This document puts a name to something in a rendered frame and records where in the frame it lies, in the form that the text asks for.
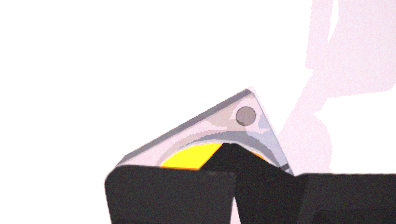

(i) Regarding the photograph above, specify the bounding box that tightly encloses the orange round plate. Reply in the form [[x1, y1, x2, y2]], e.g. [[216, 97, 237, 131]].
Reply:
[[160, 139, 277, 169]]

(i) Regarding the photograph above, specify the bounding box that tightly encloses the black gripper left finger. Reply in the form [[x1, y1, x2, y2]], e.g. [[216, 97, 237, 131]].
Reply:
[[103, 143, 237, 224]]

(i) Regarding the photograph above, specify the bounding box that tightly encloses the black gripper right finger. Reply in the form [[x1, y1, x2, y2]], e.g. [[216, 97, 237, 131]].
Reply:
[[231, 143, 396, 224]]

